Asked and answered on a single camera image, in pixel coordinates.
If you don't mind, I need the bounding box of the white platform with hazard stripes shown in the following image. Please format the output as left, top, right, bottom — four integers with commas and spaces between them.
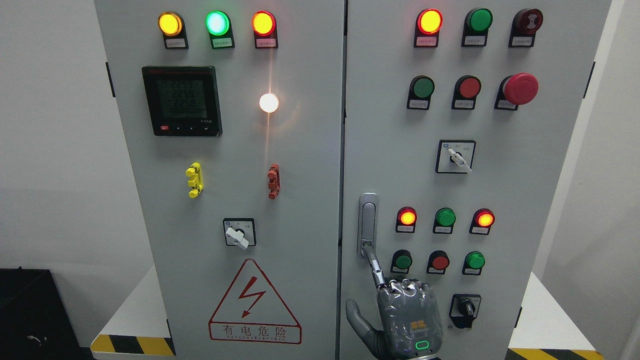
90, 268, 603, 360

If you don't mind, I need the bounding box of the green light top right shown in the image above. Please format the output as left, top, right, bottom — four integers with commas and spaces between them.
461, 7, 493, 47

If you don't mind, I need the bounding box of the red lit light top right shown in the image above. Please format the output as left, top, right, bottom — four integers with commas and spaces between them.
413, 7, 443, 48

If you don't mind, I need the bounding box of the white lit indicator light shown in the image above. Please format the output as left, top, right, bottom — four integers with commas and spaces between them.
258, 92, 280, 114

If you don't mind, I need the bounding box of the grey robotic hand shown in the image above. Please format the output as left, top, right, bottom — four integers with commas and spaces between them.
345, 244, 444, 360

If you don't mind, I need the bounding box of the right cabinet door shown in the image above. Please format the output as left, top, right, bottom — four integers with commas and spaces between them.
340, 0, 611, 360

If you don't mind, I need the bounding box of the silver door handle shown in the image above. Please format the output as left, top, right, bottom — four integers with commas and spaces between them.
358, 193, 379, 259

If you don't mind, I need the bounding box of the green lit indicator light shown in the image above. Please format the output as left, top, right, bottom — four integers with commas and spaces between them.
205, 10, 235, 49

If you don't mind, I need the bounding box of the cabinet door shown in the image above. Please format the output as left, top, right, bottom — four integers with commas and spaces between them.
340, 0, 611, 360
94, 0, 345, 360

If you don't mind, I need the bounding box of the left door rotary switch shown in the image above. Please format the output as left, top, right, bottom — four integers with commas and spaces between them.
222, 218, 257, 250

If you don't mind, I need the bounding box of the upper right rotary switch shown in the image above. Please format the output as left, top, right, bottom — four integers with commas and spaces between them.
435, 139, 477, 174

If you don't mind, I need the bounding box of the green push button lower right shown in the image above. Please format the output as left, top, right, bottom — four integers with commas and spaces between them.
461, 251, 486, 276

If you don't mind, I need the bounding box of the left cabinet door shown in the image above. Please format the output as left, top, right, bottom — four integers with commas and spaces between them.
94, 0, 345, 360

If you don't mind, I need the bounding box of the red lit light middle right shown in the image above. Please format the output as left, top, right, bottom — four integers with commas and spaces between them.
469, 208, 495, 235

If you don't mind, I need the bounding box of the green push button lower left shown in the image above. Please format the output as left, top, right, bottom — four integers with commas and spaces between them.
390, 249, 413, 274

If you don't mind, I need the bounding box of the dark red buzzer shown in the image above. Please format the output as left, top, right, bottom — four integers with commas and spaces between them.
509, 8, 544, 48

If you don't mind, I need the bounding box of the green push button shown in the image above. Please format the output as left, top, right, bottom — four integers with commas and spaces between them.
406, 75, 435, 111
390, 249, 413, 274
461, 251, 486, 276

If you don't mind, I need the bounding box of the red emergency stop button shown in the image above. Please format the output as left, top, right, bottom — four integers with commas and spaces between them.
494, 72, 539, 111

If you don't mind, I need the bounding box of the black box lower left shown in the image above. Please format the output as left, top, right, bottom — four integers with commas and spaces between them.
0, 268, 83, 360

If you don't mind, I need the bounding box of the red lit light middle left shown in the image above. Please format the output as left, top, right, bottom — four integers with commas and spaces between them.
395, 206, 418, 234

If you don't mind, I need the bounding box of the red push button upper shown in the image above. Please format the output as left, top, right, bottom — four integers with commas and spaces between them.
451, 75, 482, 110

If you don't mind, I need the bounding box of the black digital power meter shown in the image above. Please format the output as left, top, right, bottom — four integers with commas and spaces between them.
141, 66, 223, 137

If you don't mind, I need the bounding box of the red lit light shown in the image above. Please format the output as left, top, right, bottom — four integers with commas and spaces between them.
469, 208, 495, 235
395, 206, 418, 234
413, 7, 443, 48

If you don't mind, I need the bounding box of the red push button lower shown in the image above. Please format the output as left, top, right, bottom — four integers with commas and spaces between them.
426, 250, 450, 275

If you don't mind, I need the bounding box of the green push button upper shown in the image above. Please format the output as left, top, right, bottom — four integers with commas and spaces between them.
406, 75, 435, 111

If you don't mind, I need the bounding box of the yellow indicator light top left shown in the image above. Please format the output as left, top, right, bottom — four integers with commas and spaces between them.
157, 11, 189, 49

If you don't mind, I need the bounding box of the red electrical warning triangle sticker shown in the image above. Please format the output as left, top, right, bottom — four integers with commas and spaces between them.
208, 258, 302, 345

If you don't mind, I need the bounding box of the green light middle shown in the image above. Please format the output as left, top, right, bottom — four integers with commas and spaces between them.
432, 207, 457, 235

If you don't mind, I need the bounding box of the red push button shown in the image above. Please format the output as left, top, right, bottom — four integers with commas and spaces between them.
426, 250, 450, 275
451, 75, 482, 110

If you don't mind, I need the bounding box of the red-orange indicator light left door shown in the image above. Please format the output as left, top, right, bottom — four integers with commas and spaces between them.
251, 10, 279, 49

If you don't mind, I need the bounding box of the black lower rotary switch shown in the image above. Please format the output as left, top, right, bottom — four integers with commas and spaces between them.
449, 293, 482, 330

